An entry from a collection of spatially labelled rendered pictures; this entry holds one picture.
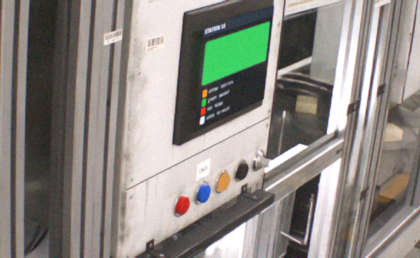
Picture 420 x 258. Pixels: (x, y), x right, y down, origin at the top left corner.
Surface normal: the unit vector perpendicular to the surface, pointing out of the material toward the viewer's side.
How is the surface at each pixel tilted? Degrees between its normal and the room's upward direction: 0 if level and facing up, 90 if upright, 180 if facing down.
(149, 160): 90
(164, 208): 90
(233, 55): 90
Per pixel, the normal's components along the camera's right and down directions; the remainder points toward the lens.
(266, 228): -0.52, 0.26
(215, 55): 0.84, 0.26
